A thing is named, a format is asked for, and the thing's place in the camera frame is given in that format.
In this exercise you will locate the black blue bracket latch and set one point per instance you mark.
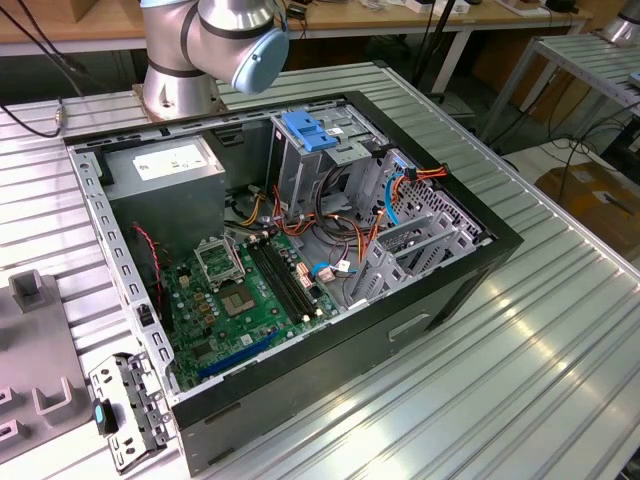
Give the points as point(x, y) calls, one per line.
point(100, 415)

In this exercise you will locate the blue plastic drive latch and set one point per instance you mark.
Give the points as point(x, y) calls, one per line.
point(307, 132)

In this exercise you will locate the metal slot bracket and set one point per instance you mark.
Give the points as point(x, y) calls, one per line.
point(135, 400)

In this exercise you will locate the grey parts rack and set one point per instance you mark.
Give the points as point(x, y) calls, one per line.
point(40, 340)

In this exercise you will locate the green motherboard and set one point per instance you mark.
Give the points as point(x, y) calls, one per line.
point(240, 325)

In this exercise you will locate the CPU socket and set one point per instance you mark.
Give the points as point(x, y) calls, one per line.
point(236, 300)

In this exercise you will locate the metal slat side table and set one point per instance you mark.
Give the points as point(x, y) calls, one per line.
point(575, 55)

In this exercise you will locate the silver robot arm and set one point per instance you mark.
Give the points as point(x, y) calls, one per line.
point(170, 50)

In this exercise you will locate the grey metal disk bay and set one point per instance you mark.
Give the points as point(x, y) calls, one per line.
point(430, 200)

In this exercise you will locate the grey power supply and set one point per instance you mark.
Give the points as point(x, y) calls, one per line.
point(165, 210)

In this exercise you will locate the black stand pole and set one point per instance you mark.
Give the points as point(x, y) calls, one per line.
point(432, 50)

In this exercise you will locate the black PC case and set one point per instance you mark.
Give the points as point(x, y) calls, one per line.
point(310, 380)

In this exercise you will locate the grey optical drive cage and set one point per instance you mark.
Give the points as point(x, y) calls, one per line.
point(300, 175)

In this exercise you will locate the large cardboard box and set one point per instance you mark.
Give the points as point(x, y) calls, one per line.
point(590, 200)

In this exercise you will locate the blue expansion slot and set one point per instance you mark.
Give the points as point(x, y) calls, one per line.
point(235, 357)

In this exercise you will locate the black RAM slot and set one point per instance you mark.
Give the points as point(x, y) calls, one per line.
point(294, 280)
point(281, 280)

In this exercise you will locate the wooden desk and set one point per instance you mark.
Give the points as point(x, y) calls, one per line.
point(115, 25)

